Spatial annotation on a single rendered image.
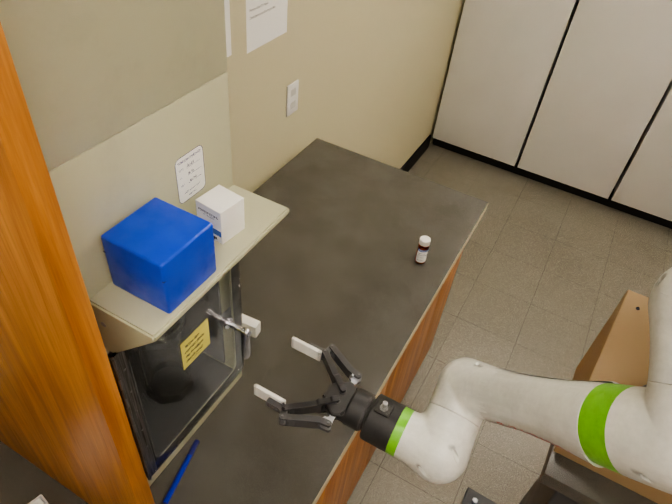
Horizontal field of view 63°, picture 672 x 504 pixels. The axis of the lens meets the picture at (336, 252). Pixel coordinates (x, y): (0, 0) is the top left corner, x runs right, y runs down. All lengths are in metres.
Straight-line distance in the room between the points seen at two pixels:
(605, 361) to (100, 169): 1.09
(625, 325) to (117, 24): 1.14
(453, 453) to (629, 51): 2.86
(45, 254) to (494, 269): 2.81
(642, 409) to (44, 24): 0.78
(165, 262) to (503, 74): 3.21
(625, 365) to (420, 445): 0.54
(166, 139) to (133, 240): 0.15
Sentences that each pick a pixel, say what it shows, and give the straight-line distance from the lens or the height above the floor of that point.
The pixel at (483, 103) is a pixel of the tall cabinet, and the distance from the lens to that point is 3.82.
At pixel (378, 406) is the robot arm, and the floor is 1.19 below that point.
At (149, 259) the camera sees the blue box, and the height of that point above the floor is 1.60.
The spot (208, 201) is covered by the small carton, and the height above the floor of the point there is 1.57.
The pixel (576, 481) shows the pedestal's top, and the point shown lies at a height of 0.94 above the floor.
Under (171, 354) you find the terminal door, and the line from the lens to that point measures 1.02.
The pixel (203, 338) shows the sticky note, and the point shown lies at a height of 1.23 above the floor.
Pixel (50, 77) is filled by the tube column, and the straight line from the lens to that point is 0.64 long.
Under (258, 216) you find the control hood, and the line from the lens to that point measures 0.89.
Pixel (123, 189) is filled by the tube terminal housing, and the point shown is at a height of 1.63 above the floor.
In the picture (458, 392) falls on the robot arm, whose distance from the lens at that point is 1.04.
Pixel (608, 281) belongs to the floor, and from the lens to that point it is 3.44.
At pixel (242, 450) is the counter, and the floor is 0.94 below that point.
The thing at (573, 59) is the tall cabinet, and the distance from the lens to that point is 3.62.
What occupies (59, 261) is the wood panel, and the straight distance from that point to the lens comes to 0.60.
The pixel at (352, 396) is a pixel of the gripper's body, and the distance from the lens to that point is 1.07.
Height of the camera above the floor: 2.08
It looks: 43 degrees down
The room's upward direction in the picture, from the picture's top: 7 degrees clockwise
